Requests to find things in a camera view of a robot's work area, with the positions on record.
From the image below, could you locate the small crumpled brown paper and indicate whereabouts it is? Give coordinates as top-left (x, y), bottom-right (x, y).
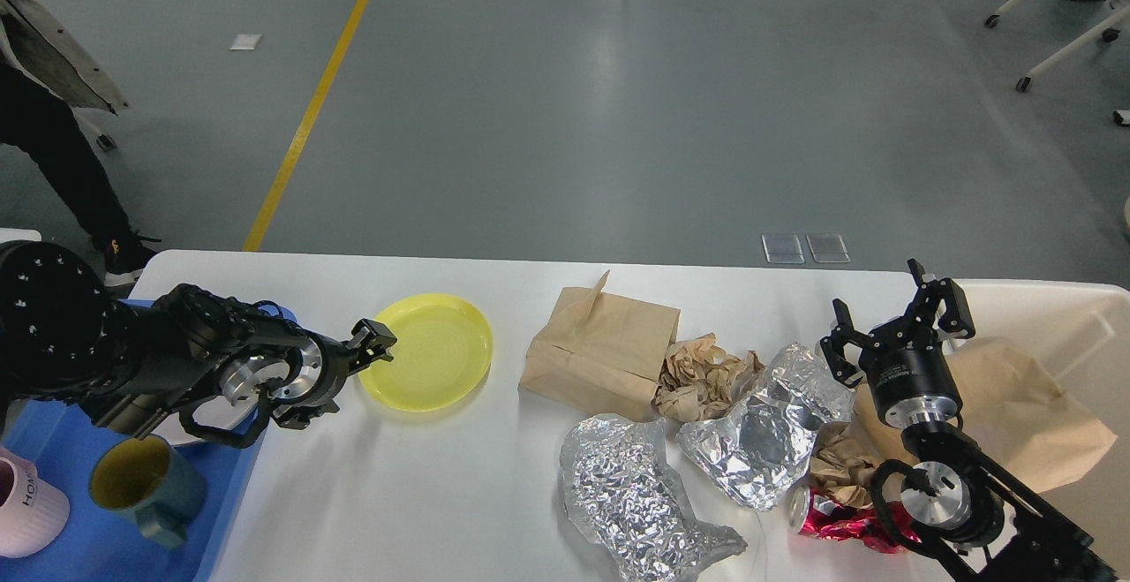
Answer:
top-left (809, 422), bottom-right (884, 510)

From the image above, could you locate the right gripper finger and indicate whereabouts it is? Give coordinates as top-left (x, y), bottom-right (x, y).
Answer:
top-left (899, 259), bottom-right (976, 354)
top-left (819, 298), bottom-right (875, 389)

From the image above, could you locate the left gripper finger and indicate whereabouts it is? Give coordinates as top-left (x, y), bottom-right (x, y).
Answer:
top-left (344, 318), bottom-right (398, 375)
top-left (271, 401), bottom-right (340, 429)

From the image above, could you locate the brown paper bag left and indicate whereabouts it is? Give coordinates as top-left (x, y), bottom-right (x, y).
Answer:
top-left (519, 271), bottom-right (681, 422)

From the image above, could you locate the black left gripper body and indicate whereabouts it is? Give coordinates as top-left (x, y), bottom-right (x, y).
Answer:
top-left (266, 333), bottom-right (350, 409)

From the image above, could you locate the white plastic bin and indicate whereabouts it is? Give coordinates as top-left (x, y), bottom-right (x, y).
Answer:
top-left (959, 279), bottom-right (1129, 577)

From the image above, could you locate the dark green mug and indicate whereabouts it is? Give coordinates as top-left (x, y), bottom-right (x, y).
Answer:
top-left (87, 435), bottom-right (207, 550)

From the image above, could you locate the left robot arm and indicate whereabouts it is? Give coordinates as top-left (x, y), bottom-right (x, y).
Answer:
top-left (1, 240), bottom-right (396, 449)

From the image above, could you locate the crumpled brown paper ball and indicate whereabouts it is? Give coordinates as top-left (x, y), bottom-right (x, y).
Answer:
top-left (652, 333), bottom-right (765, 424)

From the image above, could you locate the blue plastic tray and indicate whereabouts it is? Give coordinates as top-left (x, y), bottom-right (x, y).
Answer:
top-left (0, 299), bottom-right (298, 582)

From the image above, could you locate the crumpled aluminium foil lower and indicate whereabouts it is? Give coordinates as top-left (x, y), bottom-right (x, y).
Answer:
top-left (560, 412), bottom-right (748, 581)

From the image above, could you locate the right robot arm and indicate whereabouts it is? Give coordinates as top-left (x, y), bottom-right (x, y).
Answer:
top-left (819, 259), bottom-right (1116, 581)

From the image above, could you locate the crushed red can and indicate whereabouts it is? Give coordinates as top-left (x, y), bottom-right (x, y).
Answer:
top-left (786, 484), bottom-right (907, 554)

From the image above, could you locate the yellow plastic plate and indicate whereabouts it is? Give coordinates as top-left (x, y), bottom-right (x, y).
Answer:
top-left (357, 293), bottom-right (493, 412)

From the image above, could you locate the pink mug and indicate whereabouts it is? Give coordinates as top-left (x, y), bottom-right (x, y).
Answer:
top-left (1, 448), bottom-right (72, 558)

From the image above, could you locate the small white side table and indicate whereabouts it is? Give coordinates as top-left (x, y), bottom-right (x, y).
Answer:
top-left (0, 228), bottom-right (41, 244)

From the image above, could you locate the crumpled aluminium foil upper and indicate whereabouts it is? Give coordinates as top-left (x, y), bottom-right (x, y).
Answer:
top-left (675, 342), bottom-right (855, 512)

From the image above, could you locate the crumpled aluminium foil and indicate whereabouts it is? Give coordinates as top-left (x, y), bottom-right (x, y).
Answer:
top-left (560, 412), bottom-right (748, 581)
top-left (675, 342), bottom-right (855, 512)

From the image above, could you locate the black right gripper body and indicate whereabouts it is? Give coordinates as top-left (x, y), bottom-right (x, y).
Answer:
top-left (861, 329), bottom-right (963, 429)

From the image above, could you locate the brown paper bag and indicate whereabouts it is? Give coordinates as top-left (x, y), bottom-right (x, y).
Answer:
top-left (519, 271), bottom-right (681, 422)
top-left (852, 336), bottom-right (1119, 495)

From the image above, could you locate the brown paper bag right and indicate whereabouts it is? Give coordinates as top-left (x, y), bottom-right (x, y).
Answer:
top-left (852, 336), bottom-right (1119, 495)

